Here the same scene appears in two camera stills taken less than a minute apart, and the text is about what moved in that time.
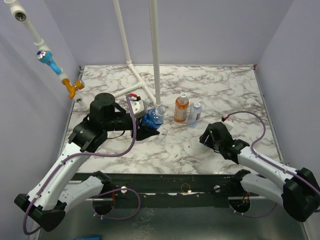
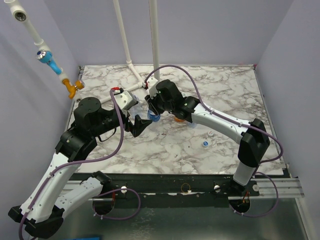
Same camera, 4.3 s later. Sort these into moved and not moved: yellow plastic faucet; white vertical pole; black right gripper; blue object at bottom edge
Moved: black right gripper
Not moved: yellow plastic faucet; white vertical pole; blue object at bottom edge
